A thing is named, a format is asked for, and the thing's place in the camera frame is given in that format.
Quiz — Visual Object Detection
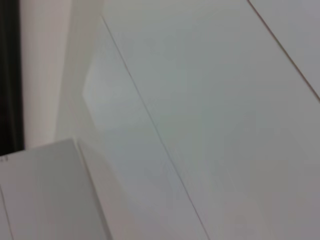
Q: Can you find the black vertical strip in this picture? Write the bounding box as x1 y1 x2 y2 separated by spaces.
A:
0 0 25 156

